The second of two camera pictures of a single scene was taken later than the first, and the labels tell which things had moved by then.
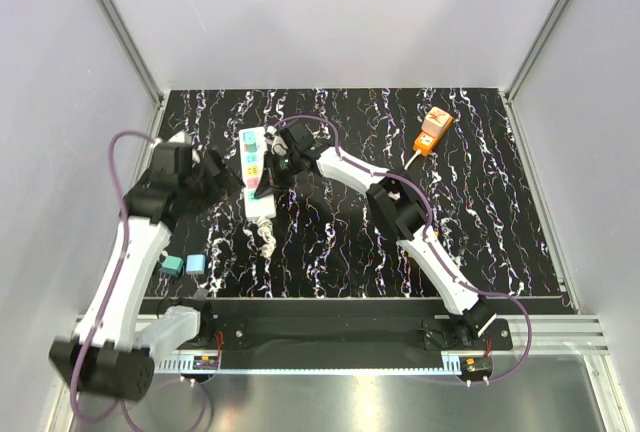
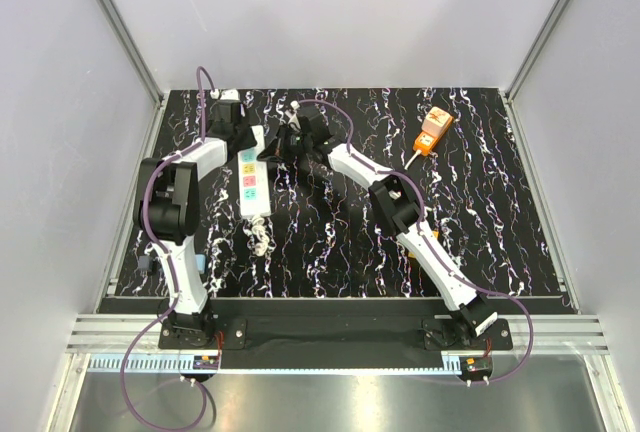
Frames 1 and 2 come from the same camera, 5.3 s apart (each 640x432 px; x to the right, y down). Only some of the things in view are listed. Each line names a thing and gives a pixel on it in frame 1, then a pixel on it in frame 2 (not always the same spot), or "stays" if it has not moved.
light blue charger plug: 195,264 stays
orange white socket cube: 434,127 stays
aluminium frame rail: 153,91 stays
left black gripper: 222,184 → 250,140
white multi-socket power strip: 254,162 stays
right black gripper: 272,178 → 274,150
